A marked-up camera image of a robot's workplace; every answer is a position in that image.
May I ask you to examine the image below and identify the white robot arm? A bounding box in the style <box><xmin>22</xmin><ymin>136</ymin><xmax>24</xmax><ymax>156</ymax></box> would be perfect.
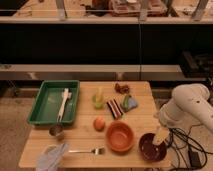
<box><xmin>152</xmin><ymin>84</ymin><xmax>213</xmax><ymax>145</ymax></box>

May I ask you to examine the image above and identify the white plastic utensil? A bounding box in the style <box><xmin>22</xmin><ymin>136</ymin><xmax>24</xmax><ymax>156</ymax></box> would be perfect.
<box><xmin>57</xmin><ymin>88</ymin><xmax>71</xmax><ymax>122</ymax></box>

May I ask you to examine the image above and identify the orange fruit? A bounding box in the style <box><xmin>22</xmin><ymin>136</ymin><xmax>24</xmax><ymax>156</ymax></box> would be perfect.
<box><xmin>93</xmin><ymin>117</ymin><xmax>105</xmax><ymax>131</ymax></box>

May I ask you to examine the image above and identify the brown crumpled object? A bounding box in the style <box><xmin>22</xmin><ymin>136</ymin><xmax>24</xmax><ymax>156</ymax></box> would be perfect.
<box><xmin>115</xmin><ymin>83</ymin><xmax>130</xmax><ymax>94</ymax></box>

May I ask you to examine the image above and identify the orange bowl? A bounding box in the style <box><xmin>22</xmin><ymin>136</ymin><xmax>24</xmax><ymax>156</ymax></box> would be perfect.
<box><xmin>105</xmin><ymin>121</ymin><xmax>134</xmax><ymax>153</ymax></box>

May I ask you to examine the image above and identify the black power adapter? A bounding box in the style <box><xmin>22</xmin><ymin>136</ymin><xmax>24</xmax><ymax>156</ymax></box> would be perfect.
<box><xmin>188</xmin><ymin>150</ymin><xmax>201</xmax><ymax>167</ymax></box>

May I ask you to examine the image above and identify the green yellow toy cup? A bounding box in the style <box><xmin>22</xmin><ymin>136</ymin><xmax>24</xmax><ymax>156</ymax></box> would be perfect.
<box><xmin>92</xmin><ymin>87</ymin><xmax>104</xmax><ymax>109</ymax></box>

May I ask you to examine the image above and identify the dark brown bowl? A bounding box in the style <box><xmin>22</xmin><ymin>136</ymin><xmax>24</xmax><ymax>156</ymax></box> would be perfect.
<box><xmin>139</xmin><ymin>133</ymin><xmax>167</xmax><ymax>162</ymax></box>

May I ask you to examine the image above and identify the green plastic tray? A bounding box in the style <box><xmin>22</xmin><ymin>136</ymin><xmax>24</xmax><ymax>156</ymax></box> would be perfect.
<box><xmin>28</xmin><ymin>80</ymin><xmax>80</xmax><ymax>125</ymax></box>

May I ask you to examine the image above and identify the wooden table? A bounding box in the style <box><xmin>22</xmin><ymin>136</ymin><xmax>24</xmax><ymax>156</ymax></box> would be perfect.
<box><xmin>19</xmin><ymin>81</ymin><xmax>171</xmax><ymax>169</ymax></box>

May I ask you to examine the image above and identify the black box on shelf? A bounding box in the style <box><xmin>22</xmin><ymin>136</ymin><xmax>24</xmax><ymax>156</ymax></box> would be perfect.
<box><xmin>179</xmin><ymin>51</ymin><xmax>213</xmax><ymax>78</ymax></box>

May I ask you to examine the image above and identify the metal fork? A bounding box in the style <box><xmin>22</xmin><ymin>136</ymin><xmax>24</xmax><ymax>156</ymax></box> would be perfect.
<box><xmin>69</xmin><ymin>148</ymin><xmax>105</xmax><ymax>155</ymax></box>

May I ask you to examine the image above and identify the light blue cloth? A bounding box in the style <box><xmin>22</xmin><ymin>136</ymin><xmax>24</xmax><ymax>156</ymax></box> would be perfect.
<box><xmin>36</xmin><ymin>143</ymin><xmax>69</xmax><ymax>171</ymax></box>

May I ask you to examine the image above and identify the striped dark block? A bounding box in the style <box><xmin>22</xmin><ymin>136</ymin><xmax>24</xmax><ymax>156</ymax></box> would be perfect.
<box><xmin>107</xmin><ymin>99</ymin><xmax>123</xmax><ymax>119</ymax></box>

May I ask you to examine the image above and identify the small metal cup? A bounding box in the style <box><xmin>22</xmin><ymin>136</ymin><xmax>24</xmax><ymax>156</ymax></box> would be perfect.
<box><xmin>49</xmin><ymin>125</ymin><xmax>64</xmax><ymax>140</ymax></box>

